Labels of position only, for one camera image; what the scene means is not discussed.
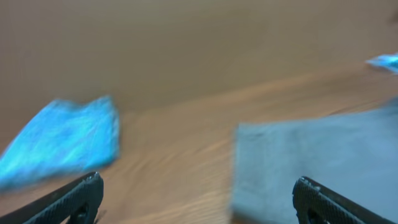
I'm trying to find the folded blue jeans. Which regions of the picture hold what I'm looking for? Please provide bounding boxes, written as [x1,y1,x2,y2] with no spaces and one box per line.
[1,96,119,190]

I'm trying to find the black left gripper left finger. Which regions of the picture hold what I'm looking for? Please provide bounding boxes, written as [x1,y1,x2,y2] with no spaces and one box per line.
[1,172,104,224]

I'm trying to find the grey shorts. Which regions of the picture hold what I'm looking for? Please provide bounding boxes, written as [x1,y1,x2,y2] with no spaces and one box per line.
[231,99,397,223]

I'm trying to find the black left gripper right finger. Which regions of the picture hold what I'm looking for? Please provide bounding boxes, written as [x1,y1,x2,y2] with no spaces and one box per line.
[292,176,395,224]

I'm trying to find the light blue garment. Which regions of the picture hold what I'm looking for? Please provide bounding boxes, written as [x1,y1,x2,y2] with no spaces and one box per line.
[366,53,397,74]

